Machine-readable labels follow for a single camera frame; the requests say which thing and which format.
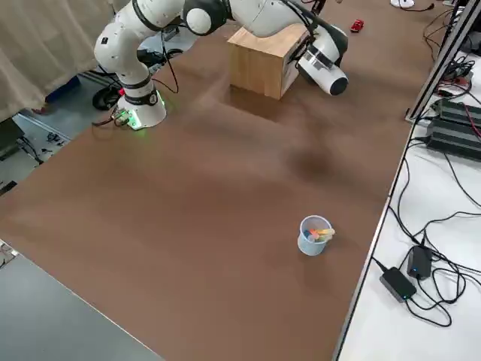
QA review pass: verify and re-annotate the translucent blue pen cup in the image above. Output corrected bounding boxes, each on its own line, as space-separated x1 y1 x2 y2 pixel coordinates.
298 214 335 257

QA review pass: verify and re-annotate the white-front drawer with handle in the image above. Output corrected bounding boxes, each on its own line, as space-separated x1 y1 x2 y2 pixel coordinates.
284 33 313 68

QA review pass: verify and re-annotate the beige curtain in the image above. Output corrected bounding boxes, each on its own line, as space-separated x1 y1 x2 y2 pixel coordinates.
0 0 117 122

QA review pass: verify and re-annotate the black finned power supply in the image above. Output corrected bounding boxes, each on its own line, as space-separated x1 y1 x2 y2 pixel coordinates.
426 117 481 163
431 98 481 131

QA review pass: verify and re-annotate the wooden cabinet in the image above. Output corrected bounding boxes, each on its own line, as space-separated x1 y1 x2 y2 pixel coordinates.
227 23 315 101

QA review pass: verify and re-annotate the black power adapter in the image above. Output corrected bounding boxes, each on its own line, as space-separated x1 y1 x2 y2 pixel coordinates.
379 266 417 303
407 245 433 280

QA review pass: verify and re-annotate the black adapter cable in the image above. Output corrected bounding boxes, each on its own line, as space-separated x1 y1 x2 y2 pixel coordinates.
407 259 475 329

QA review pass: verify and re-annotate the aluminium frame post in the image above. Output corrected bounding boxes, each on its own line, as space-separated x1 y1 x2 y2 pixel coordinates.
404 0 481 123

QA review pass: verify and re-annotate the white-front drawer without handle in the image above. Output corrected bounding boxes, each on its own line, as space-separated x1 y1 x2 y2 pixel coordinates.
280 62 302 99

